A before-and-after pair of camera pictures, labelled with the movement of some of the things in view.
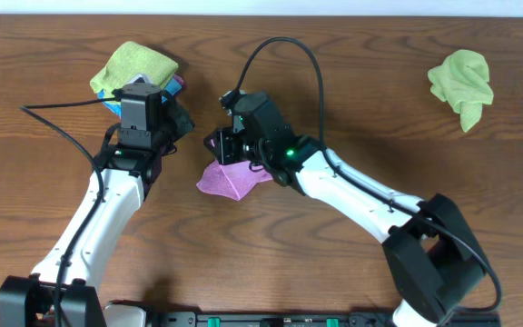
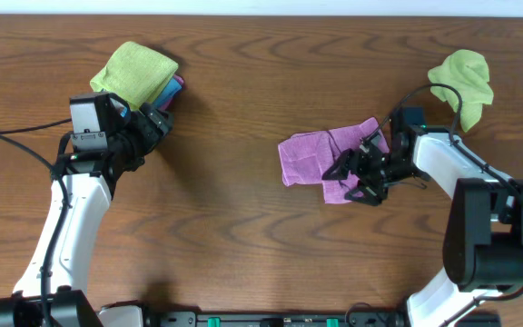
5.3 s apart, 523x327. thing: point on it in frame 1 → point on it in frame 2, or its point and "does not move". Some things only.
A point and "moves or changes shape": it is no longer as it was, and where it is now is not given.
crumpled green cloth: [461, 80] does not move
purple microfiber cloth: [226, 179] moves or changes shape
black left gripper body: [174, 125] → [143, 138]
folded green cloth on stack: [131, 59] does not move
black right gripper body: [239, 147] → [382, 169]
